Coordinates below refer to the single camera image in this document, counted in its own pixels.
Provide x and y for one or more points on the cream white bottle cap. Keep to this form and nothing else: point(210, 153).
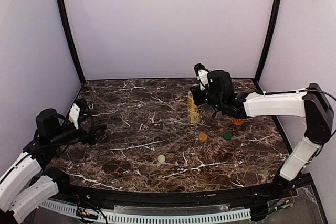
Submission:
point(161, 159)

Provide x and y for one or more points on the right black frame post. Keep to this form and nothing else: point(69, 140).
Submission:
point(268, 39)

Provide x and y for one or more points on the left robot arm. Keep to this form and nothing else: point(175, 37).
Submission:
point(29, 181)

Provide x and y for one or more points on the orange juice bottle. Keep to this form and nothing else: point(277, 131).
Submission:
point(238, 122)

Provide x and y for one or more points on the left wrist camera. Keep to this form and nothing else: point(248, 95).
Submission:
point(78, 113)

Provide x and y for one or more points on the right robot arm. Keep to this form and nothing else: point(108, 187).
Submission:
point(215, 89)

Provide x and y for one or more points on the gold bottle cap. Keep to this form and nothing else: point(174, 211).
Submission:
point(203, 137)

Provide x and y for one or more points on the white slotted cable duct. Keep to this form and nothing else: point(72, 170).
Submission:
point(132, 214)

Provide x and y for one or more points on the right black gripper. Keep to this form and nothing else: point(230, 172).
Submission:
point(196, 94)

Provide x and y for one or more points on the green bottle cap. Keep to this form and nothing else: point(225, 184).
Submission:
point(227, 136)

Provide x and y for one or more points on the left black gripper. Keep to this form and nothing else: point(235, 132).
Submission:
point(87, 136)

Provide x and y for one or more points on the black frame post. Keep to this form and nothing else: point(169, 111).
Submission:
point(268, 39)
point(70, 40)

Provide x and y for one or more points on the black front rail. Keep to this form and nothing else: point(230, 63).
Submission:
point(245, 196)

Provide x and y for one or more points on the yellow tea bottle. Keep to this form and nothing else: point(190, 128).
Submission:
point(194, 112)

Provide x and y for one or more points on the left black frame post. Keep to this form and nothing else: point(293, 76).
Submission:
point(70, 40)

